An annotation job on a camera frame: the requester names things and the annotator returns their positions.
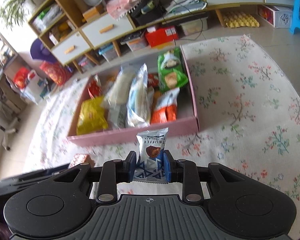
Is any red shoe box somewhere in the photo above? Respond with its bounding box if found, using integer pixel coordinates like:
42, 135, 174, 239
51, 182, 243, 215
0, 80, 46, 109
145, 26, 179, 48

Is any pink cardboard box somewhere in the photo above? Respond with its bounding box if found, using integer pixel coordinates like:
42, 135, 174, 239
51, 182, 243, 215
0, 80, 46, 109
67, 47, 199, 147

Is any red gift bag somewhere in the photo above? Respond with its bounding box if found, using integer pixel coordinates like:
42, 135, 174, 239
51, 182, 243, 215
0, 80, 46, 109
40, 61, 72, 86

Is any clear white pastry packet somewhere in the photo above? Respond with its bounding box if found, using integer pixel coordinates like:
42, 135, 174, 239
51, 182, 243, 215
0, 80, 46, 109
102, 66, 136, 109

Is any yellow snack bag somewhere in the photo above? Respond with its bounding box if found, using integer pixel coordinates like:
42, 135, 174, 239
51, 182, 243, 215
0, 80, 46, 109
76, 96, 108, 135

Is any blue white truffle chocolate packet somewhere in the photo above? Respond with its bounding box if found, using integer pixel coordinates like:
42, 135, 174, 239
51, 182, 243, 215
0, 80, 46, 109
133, 127, 169, 184

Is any white printed carton box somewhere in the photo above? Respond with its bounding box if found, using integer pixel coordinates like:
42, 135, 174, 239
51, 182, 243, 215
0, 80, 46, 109
257, 5, 293, 28

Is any green cracker snack bag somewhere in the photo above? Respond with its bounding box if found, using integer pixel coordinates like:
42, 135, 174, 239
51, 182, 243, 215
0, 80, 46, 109
158, 47, 189, 93

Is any floral white table cloth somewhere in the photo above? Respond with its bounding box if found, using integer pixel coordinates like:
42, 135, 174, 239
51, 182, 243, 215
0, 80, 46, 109
28, 35, 300, 239

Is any yellow egg tray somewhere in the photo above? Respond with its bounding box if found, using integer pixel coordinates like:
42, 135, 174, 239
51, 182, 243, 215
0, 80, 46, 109
222, 11, 260, 28

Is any purple hat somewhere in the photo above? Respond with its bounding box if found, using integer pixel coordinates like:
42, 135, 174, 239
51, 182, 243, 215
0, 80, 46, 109
30, 38, 57, 63

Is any green potted plant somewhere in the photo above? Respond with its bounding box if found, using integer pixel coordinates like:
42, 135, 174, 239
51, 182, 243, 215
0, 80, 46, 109
0, 0, 45, 29

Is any wooden white drawer cabinet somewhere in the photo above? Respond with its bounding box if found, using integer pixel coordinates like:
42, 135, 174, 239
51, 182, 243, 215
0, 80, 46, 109
28, 0, 294, 66

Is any orange red snack packet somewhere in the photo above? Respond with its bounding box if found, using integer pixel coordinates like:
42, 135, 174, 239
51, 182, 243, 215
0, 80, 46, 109
151, 88, 180, 124

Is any blue white bread packet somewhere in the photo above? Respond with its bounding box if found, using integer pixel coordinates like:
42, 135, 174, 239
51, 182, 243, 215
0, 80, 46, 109
126, 63, 154, 128

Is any orange wafer snack packet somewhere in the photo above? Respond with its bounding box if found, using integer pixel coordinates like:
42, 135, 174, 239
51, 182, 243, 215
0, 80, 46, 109
68, 154, 90, 168

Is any white plastic shopping bag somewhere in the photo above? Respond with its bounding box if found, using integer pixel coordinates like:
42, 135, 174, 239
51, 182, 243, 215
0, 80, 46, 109
13, 67, 48, 105

